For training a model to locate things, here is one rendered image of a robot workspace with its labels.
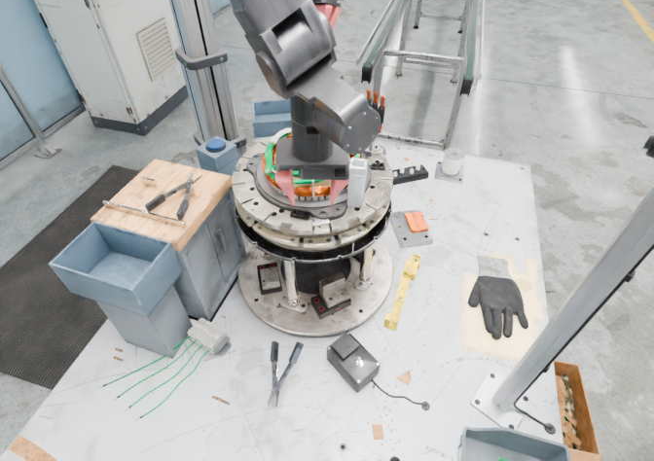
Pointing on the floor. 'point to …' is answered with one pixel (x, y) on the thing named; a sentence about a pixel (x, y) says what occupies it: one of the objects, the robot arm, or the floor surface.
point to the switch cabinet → (114, 44)
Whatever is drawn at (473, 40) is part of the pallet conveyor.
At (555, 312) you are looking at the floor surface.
